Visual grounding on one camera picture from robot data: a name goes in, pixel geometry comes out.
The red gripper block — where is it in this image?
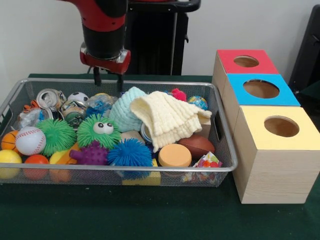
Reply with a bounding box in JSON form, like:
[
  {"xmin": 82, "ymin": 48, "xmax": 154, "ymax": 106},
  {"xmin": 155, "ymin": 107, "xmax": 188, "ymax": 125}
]
[{"xmin": 80, "ymin": 49, "xmax": 132, "ymax": 93}]

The clear plastic bottle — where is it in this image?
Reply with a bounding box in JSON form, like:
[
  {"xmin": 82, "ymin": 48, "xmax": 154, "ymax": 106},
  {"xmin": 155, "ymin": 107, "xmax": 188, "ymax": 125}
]
[{"xmin": 86, "ymin": 93, "xmax": 119, "ymax": 118}]

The clear mesh bin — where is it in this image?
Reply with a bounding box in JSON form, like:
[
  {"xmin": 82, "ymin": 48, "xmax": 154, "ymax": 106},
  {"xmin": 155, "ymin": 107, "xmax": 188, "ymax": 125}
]
[{"xmin": 0, "ymin": 78, "xmax": 238, "ymax": 188}]

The wooden box with three holes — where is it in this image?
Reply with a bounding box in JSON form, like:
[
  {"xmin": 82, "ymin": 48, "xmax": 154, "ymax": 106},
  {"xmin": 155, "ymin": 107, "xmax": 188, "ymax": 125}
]
[{"xmin": 212, "ymin": 49, "xmax": 320, "ymax": 205}]

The mint green knitted cloth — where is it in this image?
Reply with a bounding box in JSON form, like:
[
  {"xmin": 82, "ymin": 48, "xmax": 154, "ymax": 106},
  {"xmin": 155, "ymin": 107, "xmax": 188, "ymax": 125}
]
[{"xmin": 109, "ymin": 87, "xmax": 148, "ymax": 134}]

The green fuzzy ball with eyes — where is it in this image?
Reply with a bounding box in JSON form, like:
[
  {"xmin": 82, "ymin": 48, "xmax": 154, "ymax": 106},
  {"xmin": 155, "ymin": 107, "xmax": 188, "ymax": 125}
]
[{"xmin": 76, "ymin": 114, "xmax": 122, "ymax": 150}]

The pale yellow knitted cloth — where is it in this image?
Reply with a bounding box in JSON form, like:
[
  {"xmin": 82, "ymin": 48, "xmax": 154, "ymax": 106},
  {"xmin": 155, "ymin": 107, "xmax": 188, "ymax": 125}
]
[{"xmin": 130, "ymin": 91, "xmax": 213, "ymax": 153}]

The green spiky ball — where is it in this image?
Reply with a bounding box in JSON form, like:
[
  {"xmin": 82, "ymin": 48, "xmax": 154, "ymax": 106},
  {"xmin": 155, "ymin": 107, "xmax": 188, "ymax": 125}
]
[{"xmin": 36, "ymin": 118, "xmax": 77, "ymax": 157}]

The purple spiky ball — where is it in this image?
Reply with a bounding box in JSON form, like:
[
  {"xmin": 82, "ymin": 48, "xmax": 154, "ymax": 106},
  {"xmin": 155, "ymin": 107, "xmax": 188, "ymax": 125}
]
[{"xmin": 69, "ymin": 140, "xmax": 109, "ymax": 166}]

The blue spiky ball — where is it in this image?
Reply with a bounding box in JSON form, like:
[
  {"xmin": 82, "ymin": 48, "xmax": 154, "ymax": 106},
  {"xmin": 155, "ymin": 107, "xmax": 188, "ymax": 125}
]
[{"xmin": 107, "ymin": 138, "xmax": 153, "ymax": 171}]

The white baseball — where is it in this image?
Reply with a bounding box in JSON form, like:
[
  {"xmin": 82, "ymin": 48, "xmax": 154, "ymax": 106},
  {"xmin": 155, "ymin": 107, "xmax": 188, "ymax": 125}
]
[{"xmin": 15, "ymin": 126, "xmax": 47, "ymax": 156}]

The orange round disc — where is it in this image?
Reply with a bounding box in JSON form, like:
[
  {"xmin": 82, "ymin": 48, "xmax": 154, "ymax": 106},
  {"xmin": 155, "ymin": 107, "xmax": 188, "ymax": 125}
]
[{"xmin": 158, "ymin": 143, "xmax": 192, "ymax": 169}]

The small brown football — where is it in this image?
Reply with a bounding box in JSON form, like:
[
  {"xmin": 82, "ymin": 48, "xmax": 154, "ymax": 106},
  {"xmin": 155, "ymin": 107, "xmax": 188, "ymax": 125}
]
[{"xmin": 178, "ymin": 134, "xmax": 216, "ymax": 161}]

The yellow ball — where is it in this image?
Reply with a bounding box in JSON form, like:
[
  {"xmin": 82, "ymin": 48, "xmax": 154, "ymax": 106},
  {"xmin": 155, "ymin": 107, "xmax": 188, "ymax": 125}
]
[{"xmin": 0, "ymin": 149, "xmax": 23, "ymax": 180}]

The dark green table cloth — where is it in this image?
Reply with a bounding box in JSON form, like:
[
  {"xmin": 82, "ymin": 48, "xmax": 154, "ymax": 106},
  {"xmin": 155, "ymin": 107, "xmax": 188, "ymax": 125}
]
[{"xmin": 0, "ymin": 74, "xmax": 320, "ymax": 240}]

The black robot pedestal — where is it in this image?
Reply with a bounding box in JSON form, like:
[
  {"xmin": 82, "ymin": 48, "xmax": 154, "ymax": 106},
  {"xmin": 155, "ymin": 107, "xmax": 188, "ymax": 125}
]
[{"xmin": 122, "ymin": 0, "xmax": 201, "ymax": 76}]

